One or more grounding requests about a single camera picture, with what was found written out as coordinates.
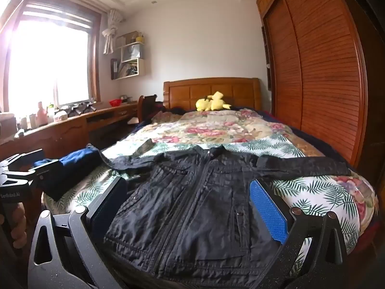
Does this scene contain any yellow plush toy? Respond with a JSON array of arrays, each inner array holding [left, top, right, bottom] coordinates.
[[195, 91, 232, 112]]

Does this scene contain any tied white curtain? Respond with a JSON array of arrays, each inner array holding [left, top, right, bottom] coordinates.
[[102, 9, 126, 55]]

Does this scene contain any person's left hand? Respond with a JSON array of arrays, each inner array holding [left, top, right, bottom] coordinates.
[[0, 201, 28, 249]]

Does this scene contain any wooden louvred wardrobe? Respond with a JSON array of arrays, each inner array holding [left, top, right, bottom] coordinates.
[[256, 0, 369, 169]]

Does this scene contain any long wooden desk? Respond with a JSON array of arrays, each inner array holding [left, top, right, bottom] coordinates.
[[0, 101, 143, 169]]

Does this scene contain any pink bottle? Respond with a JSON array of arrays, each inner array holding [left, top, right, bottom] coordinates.
[[36, 101, 49, 126]]

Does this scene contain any wooden framed window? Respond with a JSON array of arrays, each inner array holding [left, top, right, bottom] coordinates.
[[0, 1, 101, 113]]

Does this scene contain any wooden bed headboard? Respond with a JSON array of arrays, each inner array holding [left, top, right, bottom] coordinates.
[[163, 78, 262, 113]]

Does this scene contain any dark cloth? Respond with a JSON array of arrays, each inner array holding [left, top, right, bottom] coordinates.
[[164, 105, 193, 115]]

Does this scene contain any white paper bag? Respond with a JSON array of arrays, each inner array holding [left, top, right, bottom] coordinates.
[[123, 44, 142, 61]]

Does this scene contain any leaf print blanket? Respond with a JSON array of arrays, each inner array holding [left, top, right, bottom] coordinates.
[[42, 134, 361, 256]]

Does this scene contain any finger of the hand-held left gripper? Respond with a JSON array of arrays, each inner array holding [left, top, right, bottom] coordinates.
[[0, 149, 63, 188]]

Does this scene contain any blue folded garment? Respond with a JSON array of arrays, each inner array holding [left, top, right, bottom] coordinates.
[[33, 147, 103, 201]]

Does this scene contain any cardboard box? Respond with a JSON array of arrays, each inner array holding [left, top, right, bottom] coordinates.
[[0, 112, 17, 140]]

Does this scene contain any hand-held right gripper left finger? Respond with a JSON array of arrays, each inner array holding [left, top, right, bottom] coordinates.
[[27, 176, 128, 289]]

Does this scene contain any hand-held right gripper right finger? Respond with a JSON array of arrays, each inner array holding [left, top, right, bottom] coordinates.
[[250, 178, 357, 289]]

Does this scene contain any dark blue bed sheet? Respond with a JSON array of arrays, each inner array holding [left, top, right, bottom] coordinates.
[[259, 108, 355, 169]]

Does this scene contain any white wall shelf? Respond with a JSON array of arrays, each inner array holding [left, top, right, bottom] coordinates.
[[111, 31, 148, 80]]

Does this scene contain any black jacket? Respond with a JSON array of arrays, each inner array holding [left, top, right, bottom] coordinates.
[[90, 144, 352, 279]]

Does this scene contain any dark wooden chair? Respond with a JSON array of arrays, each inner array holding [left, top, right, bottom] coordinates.
[[137, 94, 158, 124]]

